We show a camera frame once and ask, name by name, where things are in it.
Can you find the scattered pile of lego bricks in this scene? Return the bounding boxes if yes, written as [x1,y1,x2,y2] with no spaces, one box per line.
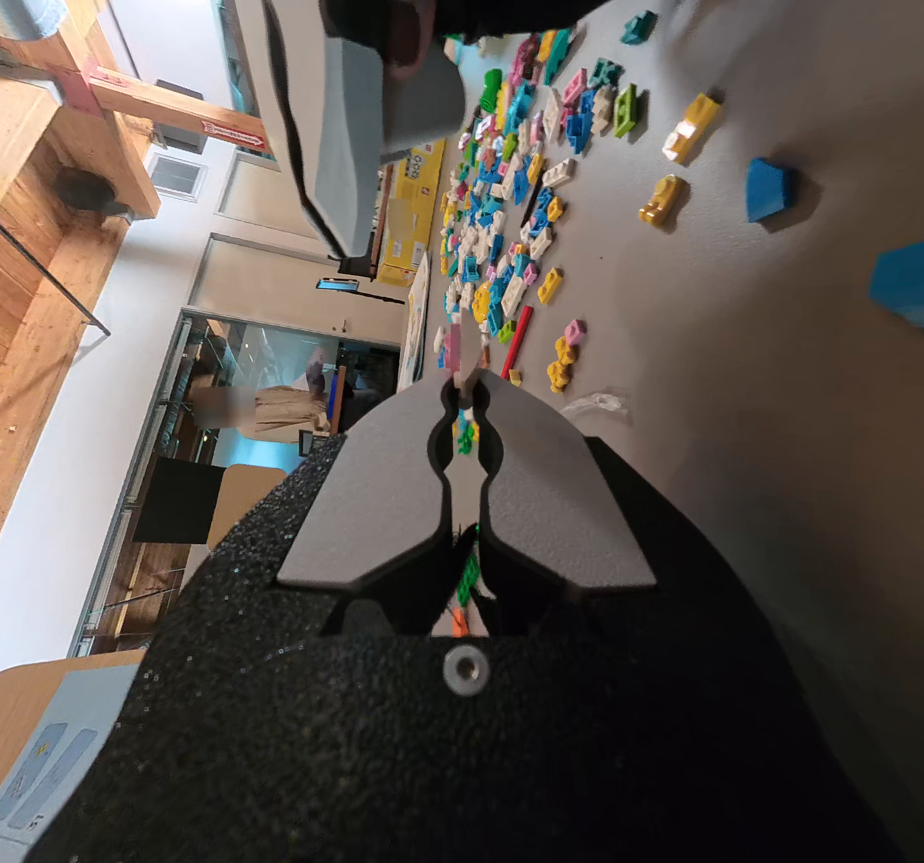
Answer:
[433,18,645,391]

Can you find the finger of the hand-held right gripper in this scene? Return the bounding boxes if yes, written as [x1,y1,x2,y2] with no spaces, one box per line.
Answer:
[379,40,468,165]
[230,0,385,259]

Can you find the wooden chair back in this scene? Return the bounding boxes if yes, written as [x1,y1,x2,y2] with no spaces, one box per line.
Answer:
[205,464,290,552]

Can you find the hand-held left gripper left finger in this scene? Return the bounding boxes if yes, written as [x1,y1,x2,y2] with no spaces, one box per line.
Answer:
[276,375,457,634]

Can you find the yellow and white lego brick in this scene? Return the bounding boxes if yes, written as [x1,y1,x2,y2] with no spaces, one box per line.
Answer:
[662,92,725,165]

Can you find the yellow lego clip pieces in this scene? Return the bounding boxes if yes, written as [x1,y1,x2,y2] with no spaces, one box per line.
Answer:
[546,338,580,393]

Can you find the thin black metal rod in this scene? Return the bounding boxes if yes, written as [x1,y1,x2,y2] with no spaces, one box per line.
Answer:
[0,224,113,338]

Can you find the white wall vent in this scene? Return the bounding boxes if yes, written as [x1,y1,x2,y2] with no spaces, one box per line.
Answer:
[144,152,210,201]

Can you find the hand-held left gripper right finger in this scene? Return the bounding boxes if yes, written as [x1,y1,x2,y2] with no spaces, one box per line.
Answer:
[471,371,658,634]

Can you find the yellow rounded lego brick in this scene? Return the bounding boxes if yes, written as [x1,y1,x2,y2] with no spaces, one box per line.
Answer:
[638,174,688,229]

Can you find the yellow lego box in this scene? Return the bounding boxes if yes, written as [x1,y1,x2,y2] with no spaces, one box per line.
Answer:
[372,137,449,290]

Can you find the lego instruction booklet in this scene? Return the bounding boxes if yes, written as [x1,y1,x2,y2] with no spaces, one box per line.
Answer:
[399,251,434,385]

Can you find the grey mat with pictograms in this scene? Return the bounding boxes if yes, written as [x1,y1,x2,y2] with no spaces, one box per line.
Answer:
[0,663,140,844]

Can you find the transparent curved lego piece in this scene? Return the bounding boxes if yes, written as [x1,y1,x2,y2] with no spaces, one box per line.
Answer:
[559,390,630,422]

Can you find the wooden beam structure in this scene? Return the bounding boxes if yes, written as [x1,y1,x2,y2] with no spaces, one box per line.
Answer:
[0,33,277,526]

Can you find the black panel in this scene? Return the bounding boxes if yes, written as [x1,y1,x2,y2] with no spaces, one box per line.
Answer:
[132,455,229,546]

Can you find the pink and white lego assembly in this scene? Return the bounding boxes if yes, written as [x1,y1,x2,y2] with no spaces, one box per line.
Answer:
[433,325,493,412]

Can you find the person's right hand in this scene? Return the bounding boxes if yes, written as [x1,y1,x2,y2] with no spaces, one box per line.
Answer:
[383,0,441,82]

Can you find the red lego bar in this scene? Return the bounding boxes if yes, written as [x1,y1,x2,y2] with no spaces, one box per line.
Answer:
[500,305,535,372]

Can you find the blue lego slope brick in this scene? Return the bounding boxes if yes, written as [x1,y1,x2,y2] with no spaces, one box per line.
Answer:
[868,242,924,330]
[745,157,798,224]

